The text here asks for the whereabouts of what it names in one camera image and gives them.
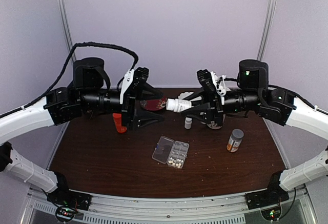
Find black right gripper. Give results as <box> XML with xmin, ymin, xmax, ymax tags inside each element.
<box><xmin>180</xmin><ymin>86</ymin><xmax>262</xmax><ymax>127</ymax></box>

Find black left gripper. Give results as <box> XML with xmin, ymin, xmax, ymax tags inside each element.
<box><xmin>79</xmin><ymin>81</ymin><xmax>166</xmax><ymax>131</ymax></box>

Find small white pill bottle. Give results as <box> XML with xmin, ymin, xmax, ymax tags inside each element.
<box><xmin>166</xmin><ymin>98</ymin><xmax>192</xmax><ymax>113</ymax></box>

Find orange pill bottle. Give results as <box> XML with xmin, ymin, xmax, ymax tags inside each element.
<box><xmin>112</xmin><ymin>113</ymin><xmax>127</xmax><ymax>133</ymax></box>

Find clear plastic pill organizer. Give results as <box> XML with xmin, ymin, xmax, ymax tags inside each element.
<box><xmin>152</xmin><ymin>136</ymin><xmax>190</xmax><ymax>169</ymax></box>

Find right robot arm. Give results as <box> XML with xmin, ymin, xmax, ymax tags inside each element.
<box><xmin>181</xmin><ymin>59</ymin><xmax>327</xmax><ymax>139</ymax></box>

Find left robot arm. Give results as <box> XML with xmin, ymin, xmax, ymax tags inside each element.
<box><xmin>1</xmin><ymin>57</ymin><xmax>164</xmax><ymax>206</ymax></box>

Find white pills in organizer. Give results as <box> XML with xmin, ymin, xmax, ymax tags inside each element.
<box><xmin>167</xmin><ymin>150</ymin><xmax>187</xmax><ymax>169</ymax></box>

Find red floral plate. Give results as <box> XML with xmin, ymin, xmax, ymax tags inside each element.
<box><xmin>140</xmin><ymin>96</ymin><xmax>167</xmax><ymax>111</ymax></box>

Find white scalloped bowl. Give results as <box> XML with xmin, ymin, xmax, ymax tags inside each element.
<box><xmin>178</xmin><ymin>92</ymin><xmax>193</xmax><ymax>99</ymax></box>

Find floral mug yellow inside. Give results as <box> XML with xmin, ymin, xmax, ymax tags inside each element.
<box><xmin>201</xmin><ymin>114</ymin><xmax>226</xmax><ymax>130</ymax></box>

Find amber bottle grey cap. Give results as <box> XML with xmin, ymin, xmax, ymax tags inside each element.
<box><xmin>227</xmin><ymin>129</ymin><xmax>244</xmax><ymax>153</ymax></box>

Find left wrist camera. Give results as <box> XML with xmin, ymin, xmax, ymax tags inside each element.
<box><xmin>119</xmin><ymin>67</ymin><xmax>149</xmax><ymax>105</ymax></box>

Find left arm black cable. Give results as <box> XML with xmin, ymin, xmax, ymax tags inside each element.
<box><xmin>23</xmin><ymin>42</ymin><xmax>139</xmax><ymax>107</ymax></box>

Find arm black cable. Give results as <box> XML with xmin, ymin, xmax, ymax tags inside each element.
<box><xmin>23</xmin><ymin>42</ymin><xmax>139</xmax><ymax>107</ymax></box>
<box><xmin>225</xmin><ymin>76</ymin><xmax>328</xmax><ymax>217</ymax></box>

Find left aluminium frame post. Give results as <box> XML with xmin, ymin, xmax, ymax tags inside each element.
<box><xmin>53</xmin><ymin>0</ymin><xmax>85</xmax><ymax>91</ymax></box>

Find aluminium frame post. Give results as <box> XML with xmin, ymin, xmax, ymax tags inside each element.
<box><xmin>256</xmin><ymin>0</ymin><xmax>277</xmax><ymax>62</ymax></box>
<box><xmin>53</xmin><ymin>0</ymin><xmax>85</xmax><ymax>91</ymax></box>

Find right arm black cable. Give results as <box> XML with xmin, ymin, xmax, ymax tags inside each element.
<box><xmin>225</xmin><ymin>76</ymin><xmax>328</xmax><ymax>217</ymax></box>

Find right aluminium frame post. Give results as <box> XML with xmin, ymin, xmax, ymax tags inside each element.
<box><xmin>256</xmin><ymin>0</ymin><xmax>277</xmax><ymax>62</ymax></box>

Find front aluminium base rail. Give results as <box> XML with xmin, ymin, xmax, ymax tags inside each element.
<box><xmin>20</xmin><ymin>180</ymin><xmax>320</xmax><ymax>224</ymax></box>

